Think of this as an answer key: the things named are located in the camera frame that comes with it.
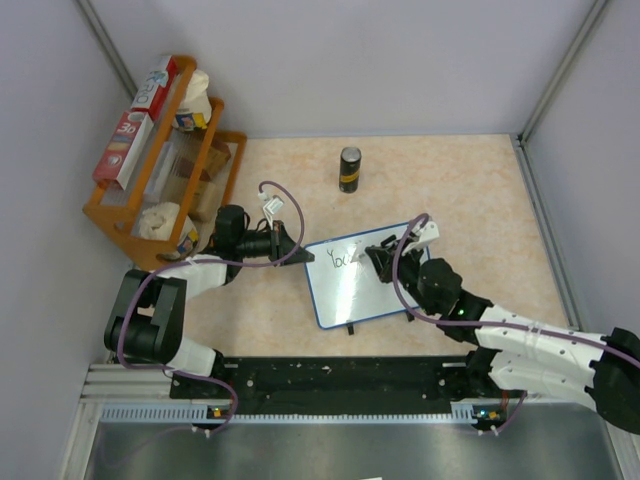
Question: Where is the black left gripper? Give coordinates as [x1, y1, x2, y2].
[236, 220, 313, 267]

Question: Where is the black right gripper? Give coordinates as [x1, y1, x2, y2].
[369, 236, 438, 316]

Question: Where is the black capped whiteboard marker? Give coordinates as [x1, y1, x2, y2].
[350, 251, 368, 263]

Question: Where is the blue framed whiteboard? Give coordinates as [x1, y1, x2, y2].
[305, 223, 407, 330]

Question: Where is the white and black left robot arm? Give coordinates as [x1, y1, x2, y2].
[104, 205, 315, 397]

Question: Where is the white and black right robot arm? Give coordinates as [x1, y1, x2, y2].
[364, 236, 639, 434]

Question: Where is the black Schweppes can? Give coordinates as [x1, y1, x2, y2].
[339, 147, 362, 193]

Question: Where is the tan wrapped soap block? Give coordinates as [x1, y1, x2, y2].
[189, 181, 217, 222]

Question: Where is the brown wrapped soap block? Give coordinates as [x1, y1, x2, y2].
[205, 139, 231, 177]

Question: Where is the white bag lower shelf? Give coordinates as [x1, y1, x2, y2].
[138, 202, 199, 261]

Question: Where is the orange wooden shelf rack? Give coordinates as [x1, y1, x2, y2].
[83, 55, 247, 270]

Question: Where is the clear plastic sheet pack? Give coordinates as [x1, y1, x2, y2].
[144, 141, 194, 202]

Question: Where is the white bag with cartoon label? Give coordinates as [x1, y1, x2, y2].
[172, 69, 212, 131]

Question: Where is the red and white foil box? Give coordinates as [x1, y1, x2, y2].
[92, 110, 154, 190]

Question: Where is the red and white wrap box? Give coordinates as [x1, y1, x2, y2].
[131, 55, 178, 121]

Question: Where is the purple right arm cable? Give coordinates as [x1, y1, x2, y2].
[391, 213, 640, 366]

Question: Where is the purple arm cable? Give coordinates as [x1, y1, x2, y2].
[119, 180, 306, 436]
[391, 213, 640, 366]

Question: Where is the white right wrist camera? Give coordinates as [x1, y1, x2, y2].
[404, 220, 440, 253]

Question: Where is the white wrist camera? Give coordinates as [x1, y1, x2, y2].
[404, 220, 440, 253]
[258, 192, 284, 228]

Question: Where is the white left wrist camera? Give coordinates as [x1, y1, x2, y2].
[258, 192, 284, 228]

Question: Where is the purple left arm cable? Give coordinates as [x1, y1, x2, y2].
[119, 180, 306, 436]

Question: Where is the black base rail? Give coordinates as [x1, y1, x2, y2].
[169, 355, 506, 416]

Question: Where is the grey slotted cable duct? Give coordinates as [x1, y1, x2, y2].
[100, 403, 506, 425]

